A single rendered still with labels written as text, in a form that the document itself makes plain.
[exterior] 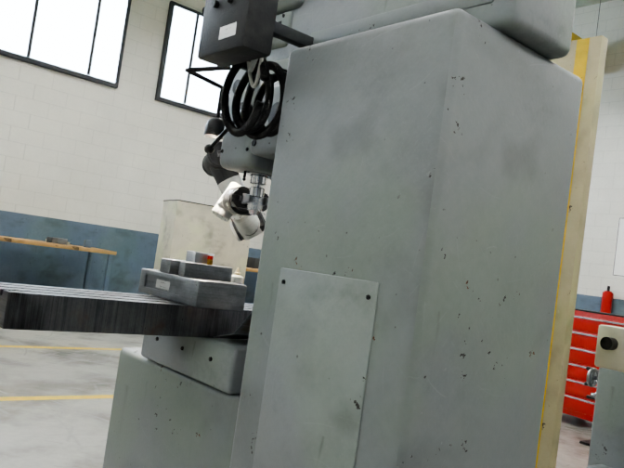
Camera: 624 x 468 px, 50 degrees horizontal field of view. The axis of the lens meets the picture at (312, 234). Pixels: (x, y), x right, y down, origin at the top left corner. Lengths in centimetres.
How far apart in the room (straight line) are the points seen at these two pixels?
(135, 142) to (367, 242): 892
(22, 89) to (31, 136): 60
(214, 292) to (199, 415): 33
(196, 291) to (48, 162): 796
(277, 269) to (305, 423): 34
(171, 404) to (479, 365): 96
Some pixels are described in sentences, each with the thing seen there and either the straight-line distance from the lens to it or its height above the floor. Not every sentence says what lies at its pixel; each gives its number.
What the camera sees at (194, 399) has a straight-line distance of 186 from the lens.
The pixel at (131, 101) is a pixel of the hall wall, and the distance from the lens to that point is 1013.
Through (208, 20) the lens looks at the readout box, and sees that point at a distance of 167.
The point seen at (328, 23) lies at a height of 166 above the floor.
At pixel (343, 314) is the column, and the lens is 130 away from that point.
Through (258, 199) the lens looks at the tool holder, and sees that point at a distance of 196.
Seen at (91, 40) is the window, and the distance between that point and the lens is 995.
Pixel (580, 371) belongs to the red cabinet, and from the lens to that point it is 633.
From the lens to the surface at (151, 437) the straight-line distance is 207.
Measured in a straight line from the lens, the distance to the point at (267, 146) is 177.
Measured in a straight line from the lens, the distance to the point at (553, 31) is 146.
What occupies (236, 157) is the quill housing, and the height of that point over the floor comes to 134.
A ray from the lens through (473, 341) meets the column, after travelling 131.
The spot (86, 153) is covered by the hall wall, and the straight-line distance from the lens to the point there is 980.
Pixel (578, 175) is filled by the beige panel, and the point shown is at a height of 164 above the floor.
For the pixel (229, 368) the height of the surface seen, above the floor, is 78.
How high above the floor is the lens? 107
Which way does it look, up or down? 3 degrees up
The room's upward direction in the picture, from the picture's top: 8 degrees clockwise
